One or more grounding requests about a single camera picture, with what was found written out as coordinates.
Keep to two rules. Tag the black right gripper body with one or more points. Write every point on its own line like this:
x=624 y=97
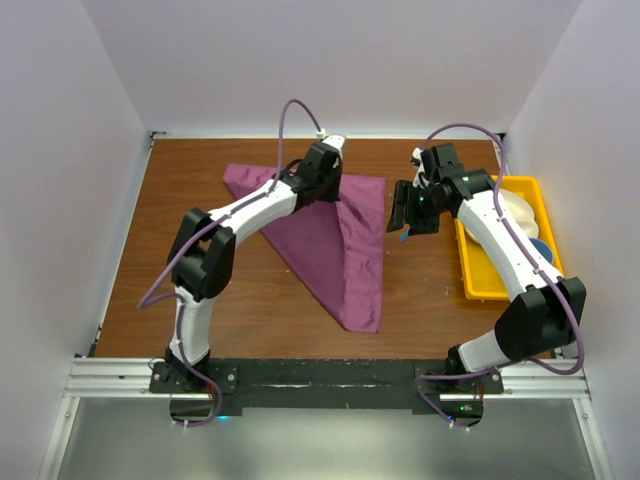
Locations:
x=423 y=213

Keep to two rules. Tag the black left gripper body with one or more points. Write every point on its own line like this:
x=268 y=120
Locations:
x=329 y=185

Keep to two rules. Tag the purple cloth napkin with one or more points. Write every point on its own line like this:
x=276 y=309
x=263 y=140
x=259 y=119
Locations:
x=337 y=251

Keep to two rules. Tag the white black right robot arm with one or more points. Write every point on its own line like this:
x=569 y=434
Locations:
x=544 y=309

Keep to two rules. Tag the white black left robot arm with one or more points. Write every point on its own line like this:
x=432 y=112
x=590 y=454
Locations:
x=200 y=262

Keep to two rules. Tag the white divided plate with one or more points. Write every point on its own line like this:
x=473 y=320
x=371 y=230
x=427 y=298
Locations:
x=522 y=213

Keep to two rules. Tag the yellow plastic tray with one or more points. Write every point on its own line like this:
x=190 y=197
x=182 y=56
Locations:
x=481 y=279

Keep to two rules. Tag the blue plastic cup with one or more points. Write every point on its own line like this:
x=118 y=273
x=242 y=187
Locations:
x=543 y=249

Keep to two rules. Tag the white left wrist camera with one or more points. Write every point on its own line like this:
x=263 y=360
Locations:
x=337 y=141

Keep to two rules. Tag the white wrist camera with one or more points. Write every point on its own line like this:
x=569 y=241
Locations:
x=337 y=141
x=416 y=158

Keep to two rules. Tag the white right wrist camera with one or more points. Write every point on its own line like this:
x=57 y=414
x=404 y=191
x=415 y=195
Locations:
x=416 y=158

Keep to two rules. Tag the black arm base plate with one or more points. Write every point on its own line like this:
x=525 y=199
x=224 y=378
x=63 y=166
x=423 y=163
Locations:
x=241 y=384

